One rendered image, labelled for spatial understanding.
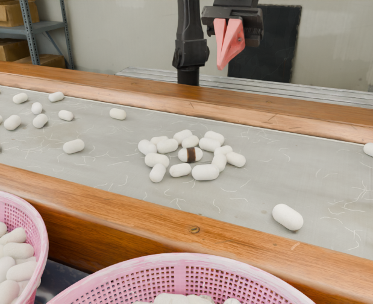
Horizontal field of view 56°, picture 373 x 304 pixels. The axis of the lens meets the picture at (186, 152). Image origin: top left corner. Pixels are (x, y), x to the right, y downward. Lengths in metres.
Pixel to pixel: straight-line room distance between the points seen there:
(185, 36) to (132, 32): 1.97
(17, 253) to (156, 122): 0.36
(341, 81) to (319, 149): 2.01
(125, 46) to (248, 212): 2.59
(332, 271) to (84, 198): 0.28
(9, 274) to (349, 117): 0.57
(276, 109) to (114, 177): 0.33
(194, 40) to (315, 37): 1.66
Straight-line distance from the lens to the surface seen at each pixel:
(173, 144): 0.56
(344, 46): 2.55
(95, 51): 3.12
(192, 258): 0.34
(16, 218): 0.46
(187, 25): 0.95
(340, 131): 0.66
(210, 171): 0.49
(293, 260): 0.36
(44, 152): 0.61
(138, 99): 0.75
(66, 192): 0.45
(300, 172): 0.54
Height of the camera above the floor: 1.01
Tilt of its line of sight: 29 degrees down
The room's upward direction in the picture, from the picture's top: straight up
